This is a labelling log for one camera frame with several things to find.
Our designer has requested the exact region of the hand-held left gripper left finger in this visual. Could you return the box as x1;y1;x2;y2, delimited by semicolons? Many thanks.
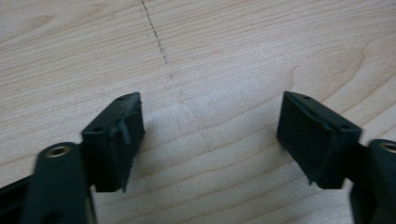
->
81;91;146;193

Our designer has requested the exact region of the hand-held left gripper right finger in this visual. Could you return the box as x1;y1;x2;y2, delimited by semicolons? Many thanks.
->
276;91;363;190

